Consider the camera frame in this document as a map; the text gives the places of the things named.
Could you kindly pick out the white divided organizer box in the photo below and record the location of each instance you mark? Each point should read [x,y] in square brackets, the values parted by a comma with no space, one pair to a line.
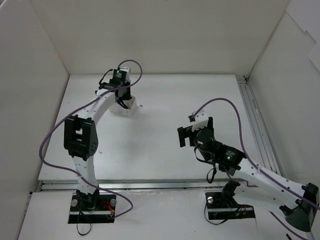
[124,107]

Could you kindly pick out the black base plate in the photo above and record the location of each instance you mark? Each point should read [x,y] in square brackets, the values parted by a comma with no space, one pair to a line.
[102,213]
[220,209]

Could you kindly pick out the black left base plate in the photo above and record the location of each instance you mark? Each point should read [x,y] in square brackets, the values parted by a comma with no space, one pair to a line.
[102,213]

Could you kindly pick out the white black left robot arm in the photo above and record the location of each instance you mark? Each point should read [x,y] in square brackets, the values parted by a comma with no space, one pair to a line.
[80,129]

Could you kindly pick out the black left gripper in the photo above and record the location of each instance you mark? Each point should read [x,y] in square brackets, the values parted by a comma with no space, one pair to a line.
[124,94]

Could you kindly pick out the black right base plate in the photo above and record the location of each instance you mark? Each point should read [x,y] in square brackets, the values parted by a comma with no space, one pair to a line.
[220,209]

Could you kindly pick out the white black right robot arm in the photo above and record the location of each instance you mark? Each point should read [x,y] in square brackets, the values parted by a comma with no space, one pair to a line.
[297,203]

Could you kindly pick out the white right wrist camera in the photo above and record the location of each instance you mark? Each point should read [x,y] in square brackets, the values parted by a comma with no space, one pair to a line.
[200,120]

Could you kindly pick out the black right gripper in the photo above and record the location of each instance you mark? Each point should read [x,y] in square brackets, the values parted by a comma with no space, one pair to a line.
[191,135]

